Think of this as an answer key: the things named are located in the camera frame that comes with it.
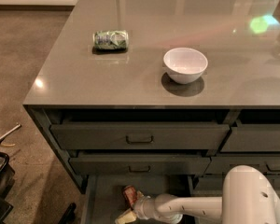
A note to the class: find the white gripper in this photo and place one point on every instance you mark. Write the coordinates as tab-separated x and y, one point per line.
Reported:
142	207

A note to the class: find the red coke can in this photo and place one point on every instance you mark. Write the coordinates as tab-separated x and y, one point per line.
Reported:
130	195

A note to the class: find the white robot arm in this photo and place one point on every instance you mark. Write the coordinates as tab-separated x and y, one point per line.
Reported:
247	198

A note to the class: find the open bottom left drawer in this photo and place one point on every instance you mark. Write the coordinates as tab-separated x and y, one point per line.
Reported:
104	193

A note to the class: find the middle left drawer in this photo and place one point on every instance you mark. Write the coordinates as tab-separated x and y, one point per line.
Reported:
139	163

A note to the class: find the top left drawer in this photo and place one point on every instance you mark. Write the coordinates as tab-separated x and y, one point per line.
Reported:
139	135

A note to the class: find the middle right drawer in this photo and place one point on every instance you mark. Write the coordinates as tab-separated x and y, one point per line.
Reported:
265	164

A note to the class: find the grey counter cabinet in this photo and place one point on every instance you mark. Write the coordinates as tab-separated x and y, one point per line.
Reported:
79	83

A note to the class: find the top right drawer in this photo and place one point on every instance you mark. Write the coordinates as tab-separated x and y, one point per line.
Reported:
253	138

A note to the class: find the green crushed soda can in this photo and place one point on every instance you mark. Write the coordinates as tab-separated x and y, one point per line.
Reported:
111	40

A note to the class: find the black object on floor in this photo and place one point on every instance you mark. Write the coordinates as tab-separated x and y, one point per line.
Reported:
69	214

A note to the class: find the black cart with items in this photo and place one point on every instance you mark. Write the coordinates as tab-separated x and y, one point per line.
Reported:
6	182

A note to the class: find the metal rod on floor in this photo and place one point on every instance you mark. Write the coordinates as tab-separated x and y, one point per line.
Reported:
15	128

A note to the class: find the white bowl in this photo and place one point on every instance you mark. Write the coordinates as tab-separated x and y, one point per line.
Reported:
184	65

